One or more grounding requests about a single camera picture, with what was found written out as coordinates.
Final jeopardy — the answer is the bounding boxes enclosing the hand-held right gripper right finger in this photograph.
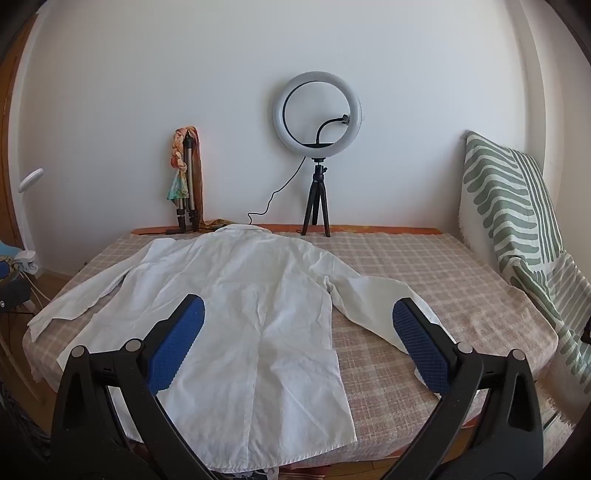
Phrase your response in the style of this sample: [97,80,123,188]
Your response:
[383,298,543,480]

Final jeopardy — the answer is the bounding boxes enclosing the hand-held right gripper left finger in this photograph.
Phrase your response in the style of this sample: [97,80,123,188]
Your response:
[50,294,218,480]

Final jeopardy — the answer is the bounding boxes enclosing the white long-sleeved shirt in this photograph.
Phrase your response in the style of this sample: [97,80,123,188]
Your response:
[28,224,455,476]

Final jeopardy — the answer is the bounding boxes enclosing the checked beige table cloth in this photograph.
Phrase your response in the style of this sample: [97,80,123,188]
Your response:
[22,228,559,462]

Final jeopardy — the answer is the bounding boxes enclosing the green striped white cloth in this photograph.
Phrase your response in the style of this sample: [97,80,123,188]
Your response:
[459,130,591,407]

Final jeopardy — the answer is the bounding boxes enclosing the dark blue object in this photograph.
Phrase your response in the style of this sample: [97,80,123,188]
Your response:
[0,258,29,311]

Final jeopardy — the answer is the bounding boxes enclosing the colourful braided scarf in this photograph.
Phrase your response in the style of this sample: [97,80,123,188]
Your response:
[165,126,200,202]

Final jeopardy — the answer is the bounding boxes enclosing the folded silver light stand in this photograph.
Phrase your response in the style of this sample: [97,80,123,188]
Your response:
[166,134,201,234]

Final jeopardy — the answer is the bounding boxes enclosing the black mini tripod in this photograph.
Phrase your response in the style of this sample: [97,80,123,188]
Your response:
[301,158,332,238]

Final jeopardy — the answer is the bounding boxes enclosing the white desk lamp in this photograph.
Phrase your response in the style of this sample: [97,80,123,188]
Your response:
[17,168,45,278]

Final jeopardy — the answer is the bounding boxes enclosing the wooden door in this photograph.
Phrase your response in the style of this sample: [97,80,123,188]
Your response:
[0,28,28,250]

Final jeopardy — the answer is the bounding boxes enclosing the black gooseneck phone holder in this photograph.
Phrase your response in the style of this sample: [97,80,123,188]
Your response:
[315,114,352,147]

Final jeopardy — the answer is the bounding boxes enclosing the black ring light cable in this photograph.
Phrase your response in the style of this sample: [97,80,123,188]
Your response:
[248,156,307,227]

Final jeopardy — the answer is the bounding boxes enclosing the white ring light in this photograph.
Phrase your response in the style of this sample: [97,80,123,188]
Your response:
[274,71,365,154]

